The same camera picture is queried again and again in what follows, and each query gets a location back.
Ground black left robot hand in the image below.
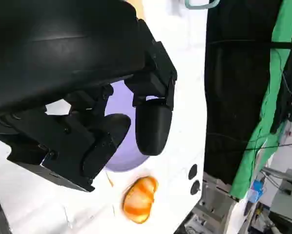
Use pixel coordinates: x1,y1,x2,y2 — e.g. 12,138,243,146
0,0,178,193

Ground lilac plate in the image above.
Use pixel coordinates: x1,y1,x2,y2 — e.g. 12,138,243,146
104,80,150,173

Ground pale green mug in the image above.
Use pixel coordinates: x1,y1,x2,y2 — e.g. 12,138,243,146
185,0,220,10

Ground orange striped toy bread roll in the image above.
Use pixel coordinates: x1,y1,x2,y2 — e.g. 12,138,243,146
121,175,159,224

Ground black backdrop curtain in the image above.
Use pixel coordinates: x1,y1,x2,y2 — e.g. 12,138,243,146
204,0,292,192

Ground green cloth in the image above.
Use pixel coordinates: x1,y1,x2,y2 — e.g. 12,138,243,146
230,0,292,199

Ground blue box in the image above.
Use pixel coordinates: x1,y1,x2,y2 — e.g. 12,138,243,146
252,179,264,195

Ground thin black cable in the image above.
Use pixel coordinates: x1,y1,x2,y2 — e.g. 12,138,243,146
243,142,292,152

